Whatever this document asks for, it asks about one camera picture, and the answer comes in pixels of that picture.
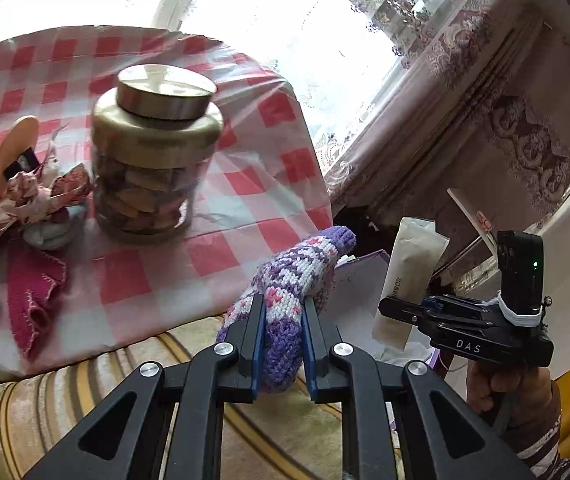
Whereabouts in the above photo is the grey blue cloth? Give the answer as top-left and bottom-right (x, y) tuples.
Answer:
(22, 205), (83, 252)

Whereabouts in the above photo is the purple cardboard box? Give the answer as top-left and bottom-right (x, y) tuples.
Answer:
(332, 250), (446, 376)

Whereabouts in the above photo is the purple white knit mitten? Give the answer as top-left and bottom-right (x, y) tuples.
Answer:
(215, 225), (357, 395)

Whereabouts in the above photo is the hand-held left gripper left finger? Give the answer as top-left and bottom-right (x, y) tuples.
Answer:
(22, 294), (268, 480)

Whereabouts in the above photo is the white board with red label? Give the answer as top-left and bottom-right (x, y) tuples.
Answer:
(448, 187), (503, 261)

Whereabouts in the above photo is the beige striped sofa blanket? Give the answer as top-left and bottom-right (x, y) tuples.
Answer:
(0, 310), (416, 480)

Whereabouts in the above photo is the pink floral fabric bundle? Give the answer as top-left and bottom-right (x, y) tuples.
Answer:
(0, 160), (94, 252)

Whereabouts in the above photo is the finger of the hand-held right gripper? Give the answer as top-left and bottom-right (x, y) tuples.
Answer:
(379, 300), (438, 333)
(422, 295), (488, 312)

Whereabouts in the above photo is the person's right forearm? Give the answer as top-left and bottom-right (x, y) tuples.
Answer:
(512, 410), (564, 480)

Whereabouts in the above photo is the magenta knit glove white stitching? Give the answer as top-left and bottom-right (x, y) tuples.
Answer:
(7, 245), (68, 358)

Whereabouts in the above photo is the mauve patterned curtain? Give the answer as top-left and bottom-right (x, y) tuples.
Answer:
(315, 0), (570, 241)

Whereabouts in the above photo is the white lace curtain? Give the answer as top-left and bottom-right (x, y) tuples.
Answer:
(180, 0), (416, 171)

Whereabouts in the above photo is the beige packet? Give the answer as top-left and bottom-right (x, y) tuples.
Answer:
(371, 217), (450, 352)

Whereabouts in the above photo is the small black object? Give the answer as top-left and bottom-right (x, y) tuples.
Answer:
(4, 147), (40, 181)

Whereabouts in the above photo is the person's right hand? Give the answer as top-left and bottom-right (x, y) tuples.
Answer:
(466, 360), (561, 428)

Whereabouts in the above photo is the glass jar with gold lid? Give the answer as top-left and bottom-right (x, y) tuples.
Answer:
(90, 64), (225, 245)

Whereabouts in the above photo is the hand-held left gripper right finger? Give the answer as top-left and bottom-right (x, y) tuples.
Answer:
(301, 298), (536, 480)

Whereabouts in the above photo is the peach soft toy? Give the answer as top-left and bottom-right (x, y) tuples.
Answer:
(0, 116), (40, 197)

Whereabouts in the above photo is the red white checked tablecloth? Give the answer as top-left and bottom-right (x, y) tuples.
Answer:
(0, 25), (336, 386)

